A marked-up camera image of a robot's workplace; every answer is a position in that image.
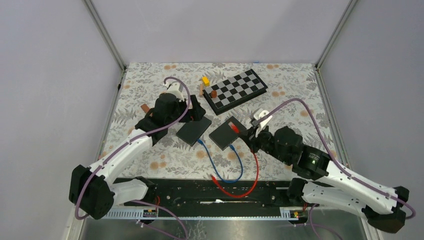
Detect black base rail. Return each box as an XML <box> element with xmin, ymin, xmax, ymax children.
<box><xmin>142</xmin><ymin>178</ymin><xmax>306</xmax><ymax>218</ymax></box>

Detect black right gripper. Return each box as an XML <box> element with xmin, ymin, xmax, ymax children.
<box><xmin>237</xmin><ymin>122</ymin><xmax>292</xmax><ymax>165</ymax></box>

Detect left aluminium frame post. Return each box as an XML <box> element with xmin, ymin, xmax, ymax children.
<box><xmin>82</xmin><ymin>0</ymin><xmax>127</xmax><ymax>71</ymax></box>

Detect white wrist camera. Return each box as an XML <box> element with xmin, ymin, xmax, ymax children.
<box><xmin>164</xmin><ymin>82</ymin><xmax>185</xmax><ymax>102</ymax></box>
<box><xmin>251</xmin><ymin>108</ymin><xmax>273</xmax><ymax>133</ymax></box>

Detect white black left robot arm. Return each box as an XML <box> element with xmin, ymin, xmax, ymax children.
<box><xmin>69</xmin><ymin>93</ymin><xmax>206</xmax><ymax>220</ymax></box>

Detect reddish brown wooden block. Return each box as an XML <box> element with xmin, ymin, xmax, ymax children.
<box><xmin>140</xmin><ymin>104</ymin><xmax>150</xmax><ymax>114</ymax></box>

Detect floral table mat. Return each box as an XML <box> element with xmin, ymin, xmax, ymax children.
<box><xmin>100</xmin><ymin>62</ymin><xmax>336</xmax><ymax>180</ymax></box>

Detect black network switch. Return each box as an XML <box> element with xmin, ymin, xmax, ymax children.
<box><xmin>209</xmin><ymin>116</ymin><xmax>247</xmax><ymax>151</ymax></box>
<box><xmin>176</xmin><ymin>116</ymin><xmax>212</xmax><ymax>147</ymax></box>

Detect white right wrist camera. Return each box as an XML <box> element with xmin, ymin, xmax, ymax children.
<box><xmin>251</xmin><ymin>108</ymin><xmax>273</xmax><ymax>133</ymax></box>

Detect aluminium frame post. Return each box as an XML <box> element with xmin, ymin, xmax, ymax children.
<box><xmin>315</xmin><ymin>0</ymin><xmax>359</xmax><ymax>70</ymax></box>
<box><xmin>82</xmin><ymin>0</ymin><xmax>127</xmax><ymax>71</ymax></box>

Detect yellow block near chessboard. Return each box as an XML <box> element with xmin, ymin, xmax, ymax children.
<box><xmin>201</xmin><ymin>76</ymin><xmax>210</xmax><ymax>87</ymax></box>

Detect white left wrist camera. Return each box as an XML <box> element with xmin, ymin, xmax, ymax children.
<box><xmin>164</xmin><ymin>82</ymin><xmax>185</xmax><ymax>102</ymax></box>

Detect blue ethernet cable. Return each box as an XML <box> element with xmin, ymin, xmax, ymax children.
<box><xmin>197</xmin><ymin>139</ymin><xmax>244</xmax><ymax>184</ymax></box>

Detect brown round chess piece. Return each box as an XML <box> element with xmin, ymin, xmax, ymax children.
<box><xmin>210</xmin><ymin>90</ymin><xmax>218</xmax><ymax>99</ymax></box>

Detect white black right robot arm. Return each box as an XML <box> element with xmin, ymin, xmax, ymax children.
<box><xmin>238</xmin><ymin>126</ymin><xmax>409</xmax><ymax>234</ymax></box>

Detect right aluminium frame post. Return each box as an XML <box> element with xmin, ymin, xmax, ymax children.
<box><xmin>315</xmin><ymin>0</ymin><xmax>359</xmax><ymax>70</ymax></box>

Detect red cable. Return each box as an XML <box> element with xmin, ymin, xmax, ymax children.
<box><xmin>210</xmin><ymin>121</ymin><xmax>260</xmax><ymax>199</ymax></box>

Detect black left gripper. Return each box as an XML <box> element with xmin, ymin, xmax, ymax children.
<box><xmin>166</xmin><ymin>94</ymin><xmax>206</xmax><ymax>127</ymax></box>

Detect black white chessboard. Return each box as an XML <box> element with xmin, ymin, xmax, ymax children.
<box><xmin>203</xmin><ymin>69</ymin><xmax>268</xmax><ymax>115</ymax></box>

